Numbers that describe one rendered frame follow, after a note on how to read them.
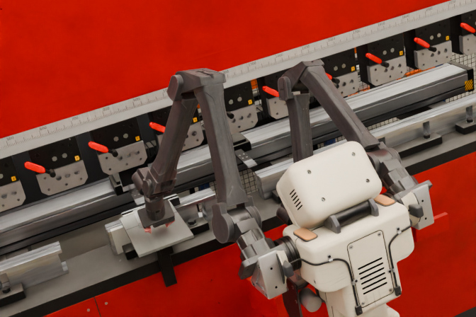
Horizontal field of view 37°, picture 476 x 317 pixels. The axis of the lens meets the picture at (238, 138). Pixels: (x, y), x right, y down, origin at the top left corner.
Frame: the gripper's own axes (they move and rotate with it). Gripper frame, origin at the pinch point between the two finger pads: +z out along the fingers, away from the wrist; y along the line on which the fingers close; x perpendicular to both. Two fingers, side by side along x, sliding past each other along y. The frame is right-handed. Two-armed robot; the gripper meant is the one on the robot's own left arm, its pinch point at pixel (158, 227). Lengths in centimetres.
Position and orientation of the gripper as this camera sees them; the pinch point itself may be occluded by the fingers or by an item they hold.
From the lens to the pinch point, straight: 228.0
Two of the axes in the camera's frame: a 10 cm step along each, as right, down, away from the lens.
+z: -0.2, 6.0, 8.0
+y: -9.1, 3.2, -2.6
